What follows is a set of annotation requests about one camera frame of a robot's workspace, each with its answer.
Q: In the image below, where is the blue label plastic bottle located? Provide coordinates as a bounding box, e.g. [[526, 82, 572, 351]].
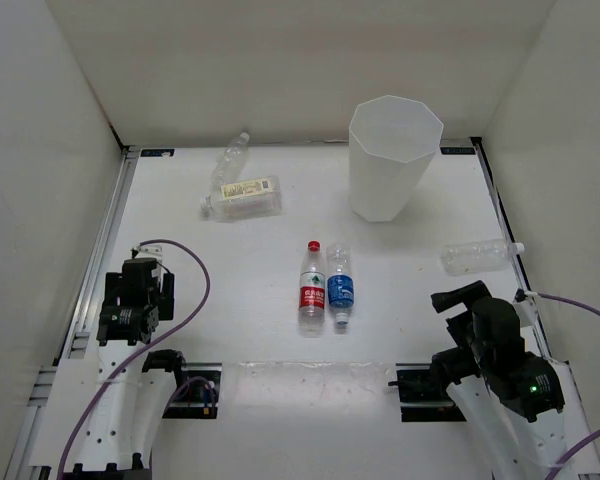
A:
[[326, 243, 355, 329]]

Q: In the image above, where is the aluminium left frame rail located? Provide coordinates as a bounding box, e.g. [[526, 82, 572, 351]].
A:
[[0, 145, 142, 479]]

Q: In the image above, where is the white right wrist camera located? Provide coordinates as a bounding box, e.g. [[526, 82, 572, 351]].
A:
[[512, 289, 539, 328]]

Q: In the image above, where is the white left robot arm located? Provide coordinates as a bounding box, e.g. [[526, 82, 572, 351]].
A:
[[57, 257, 190, 479]]

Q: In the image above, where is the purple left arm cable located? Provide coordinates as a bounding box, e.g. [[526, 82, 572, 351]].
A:
[[53, 240, 212, 480]]

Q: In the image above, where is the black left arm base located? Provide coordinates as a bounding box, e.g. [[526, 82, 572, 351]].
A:
[[163, 363, 223, 420]]

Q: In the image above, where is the clear ribbed plastic bottle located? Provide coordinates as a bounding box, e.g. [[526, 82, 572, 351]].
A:
[[210, 132, 250, 190]]

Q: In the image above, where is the white polygonal plastic bin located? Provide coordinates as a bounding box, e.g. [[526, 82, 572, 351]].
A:
[[349, 95, 444, 223]]

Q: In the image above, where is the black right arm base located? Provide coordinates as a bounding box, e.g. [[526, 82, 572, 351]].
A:
[[388, 363, 466, 423]]

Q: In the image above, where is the red label plastic bottle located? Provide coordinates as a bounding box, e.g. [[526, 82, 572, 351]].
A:
[[298, 240, 326, 336]]

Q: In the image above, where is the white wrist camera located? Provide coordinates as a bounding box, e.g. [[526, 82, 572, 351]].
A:
[[512, 289, 539, 328], [129, 244, 163, 266]]

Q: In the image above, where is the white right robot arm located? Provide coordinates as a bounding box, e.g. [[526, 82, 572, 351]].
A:
[[429, 281, 577, 479]]

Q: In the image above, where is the clear bottle yellow label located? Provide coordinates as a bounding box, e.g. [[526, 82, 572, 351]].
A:
[[200, 176, 283, 222]]

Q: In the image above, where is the clear bottle white cap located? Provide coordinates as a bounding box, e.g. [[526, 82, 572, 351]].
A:
[[440, 239, 526, 276]]

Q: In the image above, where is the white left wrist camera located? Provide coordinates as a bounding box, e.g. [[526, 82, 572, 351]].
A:
[[129, 244, 163, 266]]

